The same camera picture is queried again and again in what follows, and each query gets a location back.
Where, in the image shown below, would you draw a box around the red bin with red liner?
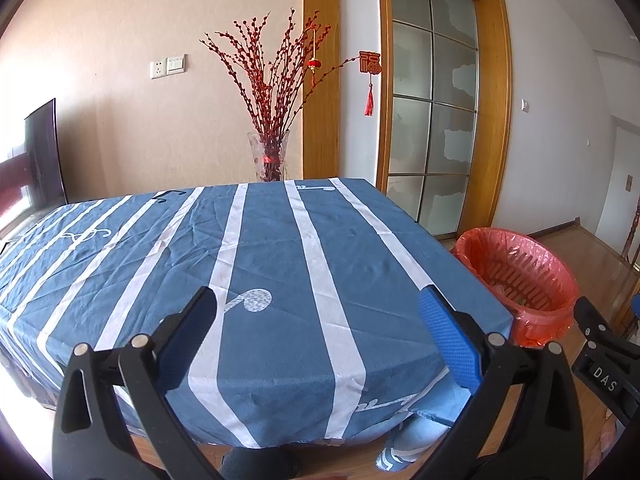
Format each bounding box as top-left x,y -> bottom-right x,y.
449,227 -> 581,349

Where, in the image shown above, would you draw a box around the frosted glass sliding door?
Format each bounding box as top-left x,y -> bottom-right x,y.
387,0 -> 479,239

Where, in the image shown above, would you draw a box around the glass vase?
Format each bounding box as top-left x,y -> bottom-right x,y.
247,130 -> 291,184

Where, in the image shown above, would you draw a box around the wooden wall trim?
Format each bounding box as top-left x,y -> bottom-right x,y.
302,0 -> 342,181

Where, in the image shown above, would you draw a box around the wooden door frame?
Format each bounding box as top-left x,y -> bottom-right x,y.
376,0 -> 514,242

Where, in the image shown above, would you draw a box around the dark grey shoe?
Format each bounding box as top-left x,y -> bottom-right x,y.
220,447 -> 302,480

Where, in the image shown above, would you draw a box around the wooden stair railing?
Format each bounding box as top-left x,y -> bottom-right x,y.
622,195 -> 640,262

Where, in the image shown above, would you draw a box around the red tasselled hanging ornament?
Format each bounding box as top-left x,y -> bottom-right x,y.
358,50 -> 384,117

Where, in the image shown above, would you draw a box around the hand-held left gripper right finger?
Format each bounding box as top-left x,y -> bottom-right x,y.
412,285 -> 599,480

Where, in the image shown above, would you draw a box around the blue striped tablecloth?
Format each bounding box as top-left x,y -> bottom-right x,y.
0,177 -> 516,474

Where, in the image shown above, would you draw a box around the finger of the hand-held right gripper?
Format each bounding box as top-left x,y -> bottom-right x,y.
573,296 -> 613,349

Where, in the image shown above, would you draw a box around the dark red wooden furniture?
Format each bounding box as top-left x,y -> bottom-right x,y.
0,152 -> 34,222

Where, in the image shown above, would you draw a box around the red berry branches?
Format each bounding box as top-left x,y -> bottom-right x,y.
200,7 -> 362,144

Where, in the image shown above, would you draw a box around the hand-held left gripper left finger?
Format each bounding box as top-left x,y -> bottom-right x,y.
52,286 -> 221,480

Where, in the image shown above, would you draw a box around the black flat screen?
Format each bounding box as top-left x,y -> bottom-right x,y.
23,98 -> 69,206

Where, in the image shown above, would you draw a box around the small red lantern ornament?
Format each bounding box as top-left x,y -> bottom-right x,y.
306,30 -> 324,90

